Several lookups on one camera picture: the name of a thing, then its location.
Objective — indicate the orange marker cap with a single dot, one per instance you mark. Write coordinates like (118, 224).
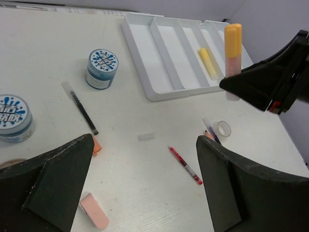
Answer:
(97, 146)

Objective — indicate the black gel pen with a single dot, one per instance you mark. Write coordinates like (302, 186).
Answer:
(71, 93)

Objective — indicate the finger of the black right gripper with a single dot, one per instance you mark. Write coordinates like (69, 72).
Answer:
(275, 83)

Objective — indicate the large clear tape roll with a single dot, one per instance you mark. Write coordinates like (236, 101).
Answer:
(11, 163)

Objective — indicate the blue gel pen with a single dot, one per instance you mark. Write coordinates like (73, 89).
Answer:
(210, 127)

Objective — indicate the white divided organizer tray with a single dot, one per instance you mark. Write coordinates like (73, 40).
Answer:
(166, 54)

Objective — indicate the pink correction tape dispenser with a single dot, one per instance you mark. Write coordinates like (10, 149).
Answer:
(92, 208)

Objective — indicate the small clear tape roll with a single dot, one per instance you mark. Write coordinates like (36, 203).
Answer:
(222, 130)

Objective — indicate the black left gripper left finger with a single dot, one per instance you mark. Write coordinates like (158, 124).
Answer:
(42, 193)

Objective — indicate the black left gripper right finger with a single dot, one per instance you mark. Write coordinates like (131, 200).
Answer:
(245, 196)

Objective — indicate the yellow highlighter in tray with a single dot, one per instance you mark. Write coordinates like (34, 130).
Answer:
(208, 63)

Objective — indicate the orange marker pen body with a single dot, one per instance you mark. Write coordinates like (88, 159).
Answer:
(211, 135)

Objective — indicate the blue jar with label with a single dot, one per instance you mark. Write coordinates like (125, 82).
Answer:
(101, 68)

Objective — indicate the red gel pen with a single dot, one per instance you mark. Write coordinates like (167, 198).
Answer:
(185, 165)

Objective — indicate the clear pen cap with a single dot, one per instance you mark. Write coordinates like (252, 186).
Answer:
(146, 136)

